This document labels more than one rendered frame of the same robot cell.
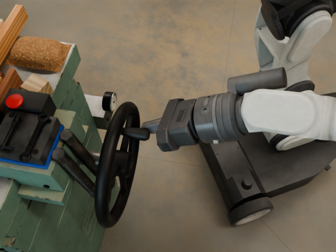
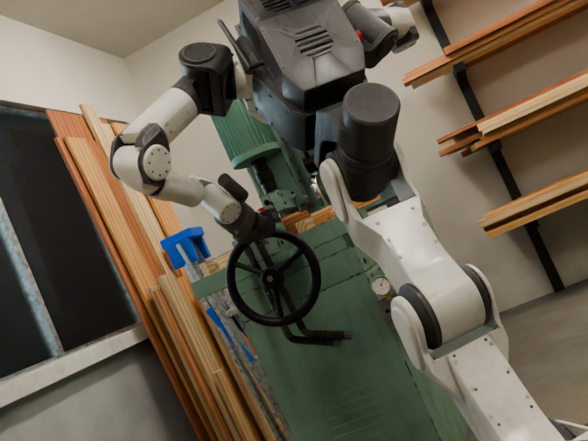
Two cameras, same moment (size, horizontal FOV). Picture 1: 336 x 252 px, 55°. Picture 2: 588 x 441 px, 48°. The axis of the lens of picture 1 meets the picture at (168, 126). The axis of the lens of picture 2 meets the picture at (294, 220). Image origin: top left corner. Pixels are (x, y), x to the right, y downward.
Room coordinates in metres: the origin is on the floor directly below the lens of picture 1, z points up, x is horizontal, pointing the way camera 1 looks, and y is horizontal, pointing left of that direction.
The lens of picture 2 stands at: (0.61, -1.80, 0.82)
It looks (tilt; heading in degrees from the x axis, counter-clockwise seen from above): 3 degrees up; 95
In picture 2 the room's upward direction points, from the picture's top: 24 degrees counter-clockwise
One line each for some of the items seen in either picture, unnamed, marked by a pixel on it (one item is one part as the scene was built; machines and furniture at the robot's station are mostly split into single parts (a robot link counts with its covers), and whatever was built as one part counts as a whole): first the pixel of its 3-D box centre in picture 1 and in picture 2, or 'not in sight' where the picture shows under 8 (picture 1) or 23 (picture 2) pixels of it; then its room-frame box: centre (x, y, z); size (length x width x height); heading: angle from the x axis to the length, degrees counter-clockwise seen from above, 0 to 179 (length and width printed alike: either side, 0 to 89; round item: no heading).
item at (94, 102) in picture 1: (92, 111); (396, 304); (0.60, 0.26, 0.58); 0.12 x 0.08 x 0.08; 79
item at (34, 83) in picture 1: (37, 88); (305, 225); (0.44, 0.29, 0.92); 0.05 x 0.04 x 0.04; 61
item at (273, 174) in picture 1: (276, 135); not in sight; (0.72, -0.50, 0.19); 0.64 x 0.52 x 0.33; 109
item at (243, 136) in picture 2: not in sight; (239, 119); (0.37, 0.44, 1.35); 0.18 x 0.18 x 0.31
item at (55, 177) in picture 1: (38, 146); (262, 244); (0.30, 0.26, 0.91); 0.15 x 0.14 x 0.09; 169
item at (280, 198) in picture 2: not in sight; (279, 204); (0.37, 0.46, 1.03); 0.14 x 0.07 x 0.09; 79
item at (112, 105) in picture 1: (108, 103); (383, 287); (0.59, 0.19, 0.65); 0.06 x 0.04 x 0.08; 169
